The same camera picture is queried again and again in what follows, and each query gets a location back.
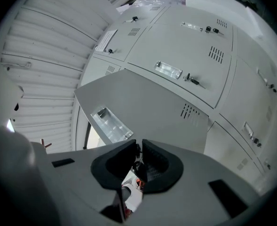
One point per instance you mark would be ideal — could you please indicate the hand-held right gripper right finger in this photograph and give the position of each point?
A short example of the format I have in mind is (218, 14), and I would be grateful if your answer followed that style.
(173, 171)

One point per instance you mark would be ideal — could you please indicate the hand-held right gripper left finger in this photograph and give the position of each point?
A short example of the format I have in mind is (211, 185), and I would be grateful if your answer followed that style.
(100, 171)

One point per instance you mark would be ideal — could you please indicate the grey locker door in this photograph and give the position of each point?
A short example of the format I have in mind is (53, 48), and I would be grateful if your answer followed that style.
(147, 102)

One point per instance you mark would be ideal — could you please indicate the black locker key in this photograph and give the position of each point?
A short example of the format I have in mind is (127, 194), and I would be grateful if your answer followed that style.
(268, 166)
(257, 141)
(208, 29)
(217, 31)
(187, 77)
(197, 82)
(134, 19)
(110, 51)
(272, 87)

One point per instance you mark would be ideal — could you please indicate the grey metal locker cabinet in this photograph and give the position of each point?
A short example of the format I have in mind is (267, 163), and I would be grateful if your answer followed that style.
(183, 50)

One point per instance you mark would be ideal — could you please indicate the white paper label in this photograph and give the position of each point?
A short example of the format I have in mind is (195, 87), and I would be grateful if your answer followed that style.
(106, 40)

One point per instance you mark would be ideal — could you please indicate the white roller shutter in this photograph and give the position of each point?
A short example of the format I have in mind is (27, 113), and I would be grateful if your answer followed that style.
(46, 43)

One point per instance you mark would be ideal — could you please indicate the clear plastic sheet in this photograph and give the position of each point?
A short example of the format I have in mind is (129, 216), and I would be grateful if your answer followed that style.
(147, 2)

